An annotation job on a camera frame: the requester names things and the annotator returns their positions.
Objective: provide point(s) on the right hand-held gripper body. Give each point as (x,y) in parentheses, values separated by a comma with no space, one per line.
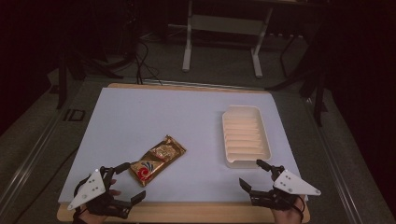
(292,185)

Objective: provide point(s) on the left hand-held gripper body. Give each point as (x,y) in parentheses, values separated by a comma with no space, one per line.
(90,188)

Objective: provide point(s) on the white ribbed plastic tray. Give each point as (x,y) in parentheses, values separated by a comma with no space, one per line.
(246,137)

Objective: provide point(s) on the golden snack packet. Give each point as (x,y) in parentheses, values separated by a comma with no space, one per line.
(157,158)

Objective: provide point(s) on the person's left hand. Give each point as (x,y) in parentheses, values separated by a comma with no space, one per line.
(114,190)

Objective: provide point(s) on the person's right hand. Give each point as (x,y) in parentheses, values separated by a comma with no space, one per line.
(288,216)

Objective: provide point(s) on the wooden table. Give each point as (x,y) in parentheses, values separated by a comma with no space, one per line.
(193,213)

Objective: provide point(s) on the white table mat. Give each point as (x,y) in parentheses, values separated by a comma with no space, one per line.
(155,115)

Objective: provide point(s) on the black stand legs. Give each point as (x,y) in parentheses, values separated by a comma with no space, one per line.
(63,81)
(318,93)

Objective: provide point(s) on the metal floor rail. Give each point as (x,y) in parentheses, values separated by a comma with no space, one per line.
(199,84)
(339,168)
(28,158)

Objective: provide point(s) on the white metal desk frame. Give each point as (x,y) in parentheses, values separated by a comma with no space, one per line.
(227,25)

